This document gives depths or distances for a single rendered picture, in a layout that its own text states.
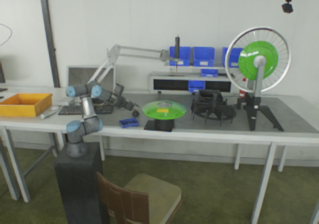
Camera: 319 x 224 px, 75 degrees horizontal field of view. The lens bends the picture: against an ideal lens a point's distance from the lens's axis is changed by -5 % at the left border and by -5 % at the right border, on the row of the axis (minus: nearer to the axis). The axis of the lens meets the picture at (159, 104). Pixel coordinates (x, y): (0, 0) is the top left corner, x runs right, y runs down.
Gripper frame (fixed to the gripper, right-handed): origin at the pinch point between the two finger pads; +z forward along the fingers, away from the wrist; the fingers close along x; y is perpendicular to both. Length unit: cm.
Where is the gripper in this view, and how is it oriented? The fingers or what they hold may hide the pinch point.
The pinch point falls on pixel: (138, 106)
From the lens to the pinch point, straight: 139.0
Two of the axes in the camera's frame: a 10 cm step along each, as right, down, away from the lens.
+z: 6.2, 3.4, 7.1
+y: -4.3, 9.0, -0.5
